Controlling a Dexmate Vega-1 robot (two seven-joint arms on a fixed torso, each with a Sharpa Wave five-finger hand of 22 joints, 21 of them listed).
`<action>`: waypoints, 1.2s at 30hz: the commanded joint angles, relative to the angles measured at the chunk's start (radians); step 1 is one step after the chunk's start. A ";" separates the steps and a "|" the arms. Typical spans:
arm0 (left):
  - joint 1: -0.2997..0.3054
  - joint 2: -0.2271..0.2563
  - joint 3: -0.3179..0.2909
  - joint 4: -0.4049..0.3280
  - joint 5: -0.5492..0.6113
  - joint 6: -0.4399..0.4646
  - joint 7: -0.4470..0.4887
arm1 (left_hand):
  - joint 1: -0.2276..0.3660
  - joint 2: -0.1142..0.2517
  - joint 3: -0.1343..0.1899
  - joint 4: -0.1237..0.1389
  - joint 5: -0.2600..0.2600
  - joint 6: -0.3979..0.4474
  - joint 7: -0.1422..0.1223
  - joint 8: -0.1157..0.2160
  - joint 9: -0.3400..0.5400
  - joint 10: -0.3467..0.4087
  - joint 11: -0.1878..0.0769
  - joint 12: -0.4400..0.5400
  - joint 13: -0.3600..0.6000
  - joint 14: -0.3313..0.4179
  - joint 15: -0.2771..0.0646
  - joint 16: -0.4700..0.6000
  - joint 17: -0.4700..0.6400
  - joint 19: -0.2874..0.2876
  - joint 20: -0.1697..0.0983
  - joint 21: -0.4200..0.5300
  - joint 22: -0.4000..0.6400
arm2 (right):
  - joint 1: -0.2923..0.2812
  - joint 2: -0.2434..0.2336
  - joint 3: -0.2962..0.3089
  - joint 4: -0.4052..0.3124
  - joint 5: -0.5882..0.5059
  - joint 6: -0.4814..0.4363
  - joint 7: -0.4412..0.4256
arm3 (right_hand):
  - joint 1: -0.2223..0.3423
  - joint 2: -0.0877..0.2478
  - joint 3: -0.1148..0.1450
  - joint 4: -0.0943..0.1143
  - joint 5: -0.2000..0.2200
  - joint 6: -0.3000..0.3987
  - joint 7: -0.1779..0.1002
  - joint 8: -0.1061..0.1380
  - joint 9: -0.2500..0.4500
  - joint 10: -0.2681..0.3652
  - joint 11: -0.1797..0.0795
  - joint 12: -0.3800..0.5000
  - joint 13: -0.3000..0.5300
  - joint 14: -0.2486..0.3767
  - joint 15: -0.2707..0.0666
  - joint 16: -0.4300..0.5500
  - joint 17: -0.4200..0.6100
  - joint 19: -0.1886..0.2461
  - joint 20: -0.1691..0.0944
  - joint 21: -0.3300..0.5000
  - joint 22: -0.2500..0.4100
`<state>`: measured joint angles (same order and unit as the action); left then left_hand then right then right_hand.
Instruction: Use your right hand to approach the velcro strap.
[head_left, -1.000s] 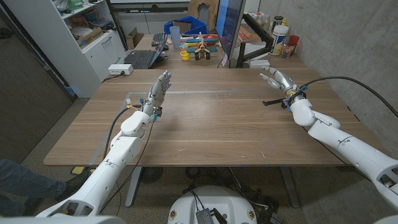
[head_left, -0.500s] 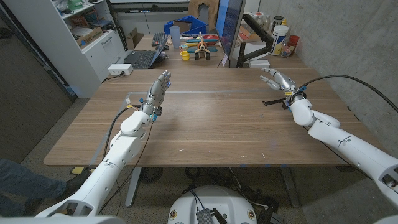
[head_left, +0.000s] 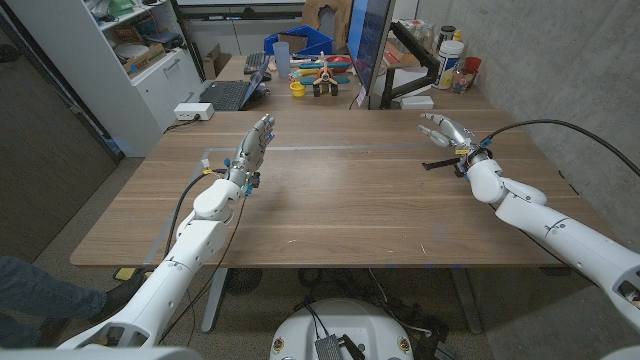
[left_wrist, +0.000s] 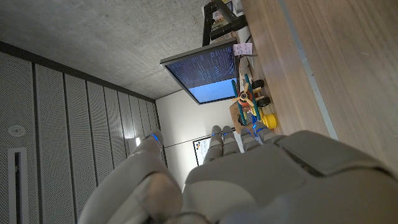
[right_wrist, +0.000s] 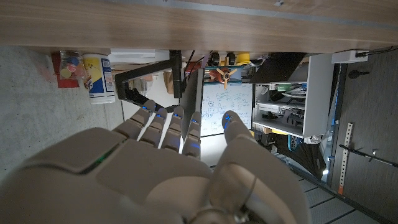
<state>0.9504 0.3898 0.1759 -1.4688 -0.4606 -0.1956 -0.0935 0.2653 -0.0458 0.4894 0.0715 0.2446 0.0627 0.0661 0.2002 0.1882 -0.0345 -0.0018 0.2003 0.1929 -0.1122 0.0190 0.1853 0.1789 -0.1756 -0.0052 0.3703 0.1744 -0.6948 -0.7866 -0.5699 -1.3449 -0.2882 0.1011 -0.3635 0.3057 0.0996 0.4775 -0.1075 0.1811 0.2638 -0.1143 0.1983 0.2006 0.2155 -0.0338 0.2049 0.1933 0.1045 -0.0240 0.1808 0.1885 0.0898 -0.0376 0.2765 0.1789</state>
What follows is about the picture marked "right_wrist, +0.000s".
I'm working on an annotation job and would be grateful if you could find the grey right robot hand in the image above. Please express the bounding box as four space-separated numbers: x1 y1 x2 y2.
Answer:
0 99 313 224

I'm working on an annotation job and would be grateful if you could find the black computer monitor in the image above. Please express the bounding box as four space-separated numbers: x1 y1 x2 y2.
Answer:
180 67 205 138

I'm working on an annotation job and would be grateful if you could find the white wipes canister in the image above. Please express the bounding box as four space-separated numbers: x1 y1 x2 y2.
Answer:
82 53 116 105

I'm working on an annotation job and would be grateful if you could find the whiteboard with writing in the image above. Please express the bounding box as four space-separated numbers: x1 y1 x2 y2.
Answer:
200 83 254 137

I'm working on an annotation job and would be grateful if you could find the flat white box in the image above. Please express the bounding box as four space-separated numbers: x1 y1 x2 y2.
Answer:
108 48 156 58

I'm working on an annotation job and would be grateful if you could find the wooden toy airplane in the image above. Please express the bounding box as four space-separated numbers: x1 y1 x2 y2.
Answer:
203 52 244 90

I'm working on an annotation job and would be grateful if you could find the clear jar with coloured pieces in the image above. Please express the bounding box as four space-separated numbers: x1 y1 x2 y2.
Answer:
58 50 86 80

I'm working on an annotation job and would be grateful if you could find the red cup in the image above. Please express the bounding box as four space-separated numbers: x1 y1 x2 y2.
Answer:
51 51 80 89

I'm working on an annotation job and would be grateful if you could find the small yellow cup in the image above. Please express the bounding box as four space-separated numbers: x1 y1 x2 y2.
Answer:
236 52 251 65

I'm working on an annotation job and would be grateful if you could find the white shelf cabinet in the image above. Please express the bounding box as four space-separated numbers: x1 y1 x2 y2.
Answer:
251 52 335 139

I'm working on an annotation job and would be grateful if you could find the perforated metal strip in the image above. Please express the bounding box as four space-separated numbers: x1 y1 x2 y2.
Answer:
338 122 356 196

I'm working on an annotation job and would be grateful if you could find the black thin rod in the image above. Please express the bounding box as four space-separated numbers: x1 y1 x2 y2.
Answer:
338 144 398 169

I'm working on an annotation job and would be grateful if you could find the black wall hook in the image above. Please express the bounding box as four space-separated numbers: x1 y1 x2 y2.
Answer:
348 70 371 80

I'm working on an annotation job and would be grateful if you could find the black power strip cable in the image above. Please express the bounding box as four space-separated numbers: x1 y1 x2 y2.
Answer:
355 45 394 58

